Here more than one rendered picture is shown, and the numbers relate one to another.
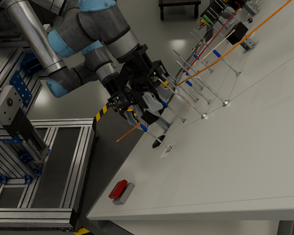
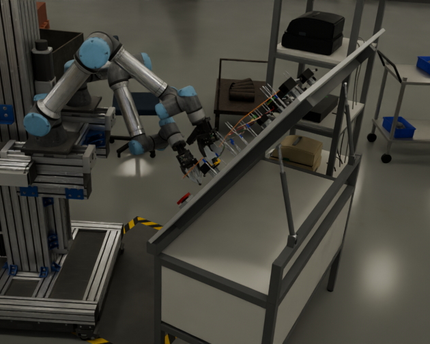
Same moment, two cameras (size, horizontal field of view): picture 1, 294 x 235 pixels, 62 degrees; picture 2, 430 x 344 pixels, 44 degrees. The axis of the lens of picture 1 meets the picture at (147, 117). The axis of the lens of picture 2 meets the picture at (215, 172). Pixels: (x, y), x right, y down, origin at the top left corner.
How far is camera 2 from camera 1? 1.74 m
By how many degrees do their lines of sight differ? 20
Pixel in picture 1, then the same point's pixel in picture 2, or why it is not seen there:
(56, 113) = not seen: hidden behind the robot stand
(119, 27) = (197, 106)
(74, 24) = (173, 102)
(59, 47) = (161, 112)
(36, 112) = not seen: hidden behind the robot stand
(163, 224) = (205, 256)
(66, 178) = (89, 277)
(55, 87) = (137, 145)
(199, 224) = (234, 259)
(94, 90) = (118, 203)
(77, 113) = not seen: hidden behind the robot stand
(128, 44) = (200, 115)
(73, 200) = (99, 295)
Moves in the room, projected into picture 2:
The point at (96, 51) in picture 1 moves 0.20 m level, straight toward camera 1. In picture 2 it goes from (171, 124) to (181, 142)
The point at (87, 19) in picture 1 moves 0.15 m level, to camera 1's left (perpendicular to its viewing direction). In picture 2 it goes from (181, 99) to (146, 99)
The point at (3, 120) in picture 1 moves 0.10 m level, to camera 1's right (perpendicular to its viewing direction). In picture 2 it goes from (86, 168) to (107, 168)
